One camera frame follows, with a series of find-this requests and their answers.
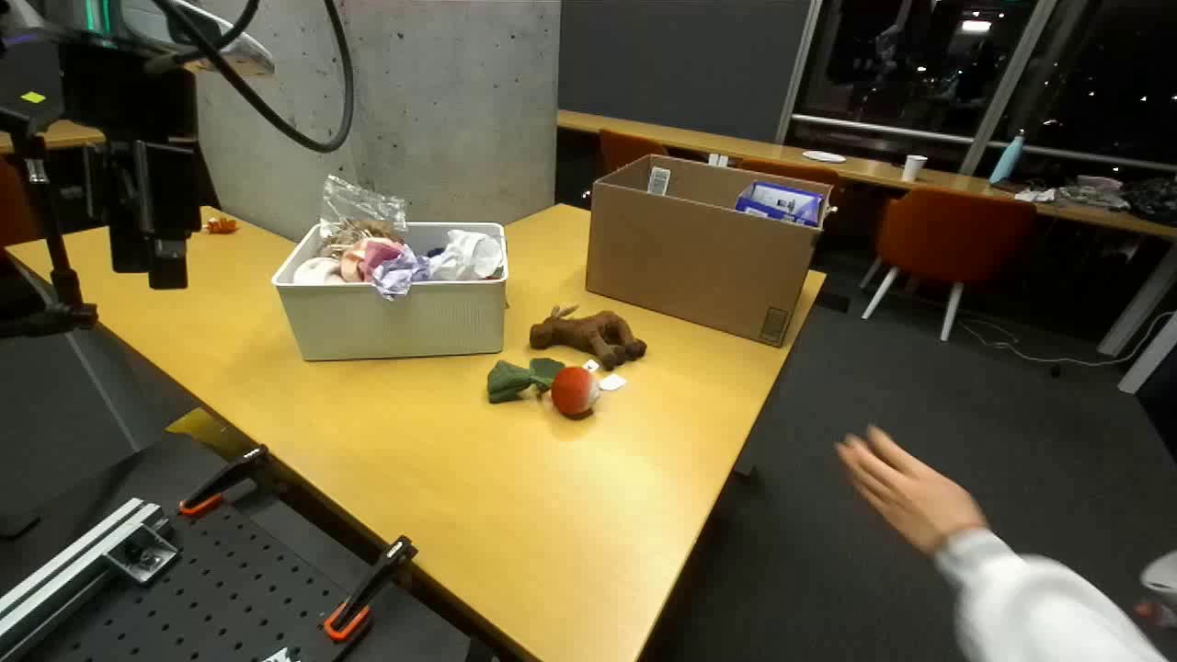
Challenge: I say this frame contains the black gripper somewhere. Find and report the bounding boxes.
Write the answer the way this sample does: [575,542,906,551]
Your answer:
[60,28,206,293]

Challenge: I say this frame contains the blue patterned cloth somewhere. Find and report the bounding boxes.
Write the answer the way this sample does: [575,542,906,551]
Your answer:
[367,252,433,306]

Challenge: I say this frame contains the thin white cloth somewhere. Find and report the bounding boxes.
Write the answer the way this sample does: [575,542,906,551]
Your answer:
[422,227,506,282]

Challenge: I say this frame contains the forearm in white sleeve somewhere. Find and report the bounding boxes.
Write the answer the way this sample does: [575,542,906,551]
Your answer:
[935,524,1170,662]

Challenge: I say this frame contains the white plastic laundry basket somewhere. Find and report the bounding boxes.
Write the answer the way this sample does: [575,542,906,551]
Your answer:
[270,217,512,364]

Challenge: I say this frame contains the person's bare hand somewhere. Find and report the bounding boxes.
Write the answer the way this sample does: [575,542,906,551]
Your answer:
[835,423,992,560]

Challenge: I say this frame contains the small wooden side desk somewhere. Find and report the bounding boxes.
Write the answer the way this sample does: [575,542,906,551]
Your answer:
[0,119,110,158]

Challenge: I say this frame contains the folded white towel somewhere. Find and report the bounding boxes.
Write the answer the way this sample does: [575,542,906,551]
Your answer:
[289,252,353,287]

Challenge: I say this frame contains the black perforated mounting board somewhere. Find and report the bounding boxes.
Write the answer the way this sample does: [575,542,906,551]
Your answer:
[0,432,493,662]

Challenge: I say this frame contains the red radish plush toy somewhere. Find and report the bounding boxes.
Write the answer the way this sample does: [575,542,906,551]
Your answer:
[484,353,629,423]

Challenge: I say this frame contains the brown moose plush toy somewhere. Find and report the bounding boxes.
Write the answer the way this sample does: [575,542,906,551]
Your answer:
[525,306,650,375]

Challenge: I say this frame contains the large cardboard box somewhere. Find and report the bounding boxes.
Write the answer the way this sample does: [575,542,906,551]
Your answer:
[580,152,840,350]

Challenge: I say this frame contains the blue package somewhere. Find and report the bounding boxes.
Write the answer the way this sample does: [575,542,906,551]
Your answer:
[731,181,831,231]

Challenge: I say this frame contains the long wooden desk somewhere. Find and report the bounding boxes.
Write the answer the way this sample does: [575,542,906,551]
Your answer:
[554,105,1177,396]

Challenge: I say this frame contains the orange chair with white legs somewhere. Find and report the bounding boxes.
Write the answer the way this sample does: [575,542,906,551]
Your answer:
[857,186,1040,344]

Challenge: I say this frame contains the pile of papers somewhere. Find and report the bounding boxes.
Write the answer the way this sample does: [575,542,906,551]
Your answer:
[1010,171,1132,213]

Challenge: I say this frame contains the dark bag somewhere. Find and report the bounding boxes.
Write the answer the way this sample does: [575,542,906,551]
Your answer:
[1122,171,1177,227]

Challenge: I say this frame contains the black camera stand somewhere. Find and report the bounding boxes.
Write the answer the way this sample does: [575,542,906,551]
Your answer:
[0,76,102,343]

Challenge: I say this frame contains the black clamp with orange handle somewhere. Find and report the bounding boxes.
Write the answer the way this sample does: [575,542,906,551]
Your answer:
[177,445,273,521]
[320,533,419,647]

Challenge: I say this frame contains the aluminium rail profile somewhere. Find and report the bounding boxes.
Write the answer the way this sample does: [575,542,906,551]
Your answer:
[0,494,181,638]

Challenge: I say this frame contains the white window frame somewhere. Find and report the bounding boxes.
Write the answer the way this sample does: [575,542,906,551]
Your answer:
[772,0,1177,175]

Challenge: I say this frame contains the white floor cable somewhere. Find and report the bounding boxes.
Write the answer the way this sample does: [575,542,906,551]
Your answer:
[969,318,1132,375]

